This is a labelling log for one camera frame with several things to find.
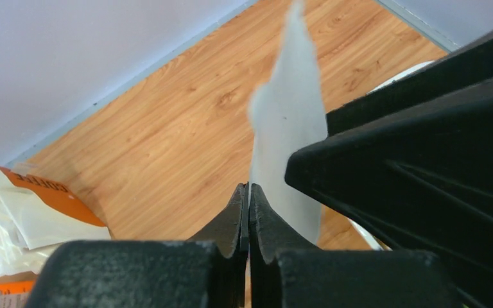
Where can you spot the stack of paper coffee filters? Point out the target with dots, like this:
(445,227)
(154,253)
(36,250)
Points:
(37,215)

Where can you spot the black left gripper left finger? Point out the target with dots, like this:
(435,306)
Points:
(206,270)

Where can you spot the white paper coffee filter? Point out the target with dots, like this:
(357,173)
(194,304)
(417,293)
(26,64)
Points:
(286,114)

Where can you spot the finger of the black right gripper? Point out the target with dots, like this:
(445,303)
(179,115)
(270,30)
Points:
(466,66)
(417,179)

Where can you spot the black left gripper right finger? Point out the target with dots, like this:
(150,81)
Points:
(289,271)

